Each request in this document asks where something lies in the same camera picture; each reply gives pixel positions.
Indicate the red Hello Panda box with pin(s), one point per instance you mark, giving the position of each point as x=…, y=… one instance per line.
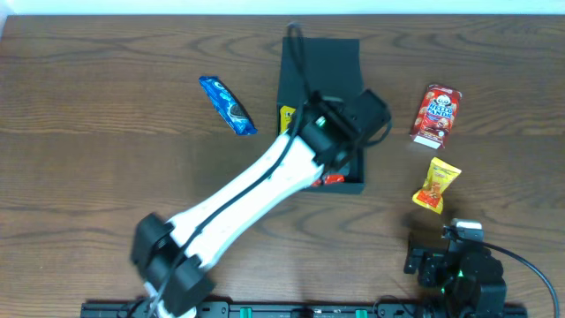
x=436, y=116

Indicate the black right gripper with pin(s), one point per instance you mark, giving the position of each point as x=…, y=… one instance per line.
x=412, y=259

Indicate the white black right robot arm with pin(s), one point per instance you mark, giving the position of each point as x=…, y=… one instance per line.
x=469, y=278

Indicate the red Hacks candy bag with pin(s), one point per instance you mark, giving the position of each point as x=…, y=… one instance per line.
x=328, y=179

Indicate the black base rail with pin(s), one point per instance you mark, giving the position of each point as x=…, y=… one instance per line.
x=219, y=309

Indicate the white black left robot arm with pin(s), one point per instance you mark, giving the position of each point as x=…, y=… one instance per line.
x=173, y=256

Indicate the yellow peanut butter wafer pack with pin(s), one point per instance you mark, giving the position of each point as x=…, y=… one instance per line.
x=440, y=176

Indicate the dark green box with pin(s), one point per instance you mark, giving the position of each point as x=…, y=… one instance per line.
x=333, y=68

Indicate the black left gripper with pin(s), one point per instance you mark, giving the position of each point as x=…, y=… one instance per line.
x=337, y=162

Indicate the blue Oreo cookie pack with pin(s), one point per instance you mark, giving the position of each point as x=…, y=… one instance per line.
x=228, y=106

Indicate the yellow snack bag with window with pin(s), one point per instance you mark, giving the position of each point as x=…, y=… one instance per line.
x=286, y=115

